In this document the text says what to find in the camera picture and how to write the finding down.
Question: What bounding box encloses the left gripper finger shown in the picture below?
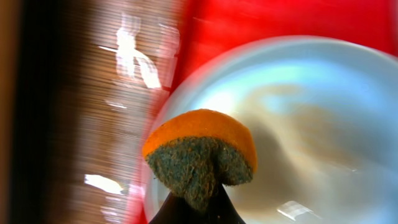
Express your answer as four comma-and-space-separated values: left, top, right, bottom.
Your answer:
149, 185, 245, 224

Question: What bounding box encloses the orange green sponge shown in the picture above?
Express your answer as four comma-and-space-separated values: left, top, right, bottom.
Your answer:
142, 109, 257, 213

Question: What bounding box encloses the white plate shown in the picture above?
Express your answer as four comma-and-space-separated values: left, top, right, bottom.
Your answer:
155, 36, 397, 224

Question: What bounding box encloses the red plastic tray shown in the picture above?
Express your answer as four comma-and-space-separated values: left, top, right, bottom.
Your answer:
144, 0, 397, 222

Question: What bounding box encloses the black water tray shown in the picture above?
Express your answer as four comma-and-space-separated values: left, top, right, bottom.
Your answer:
8, 0, 71, 223

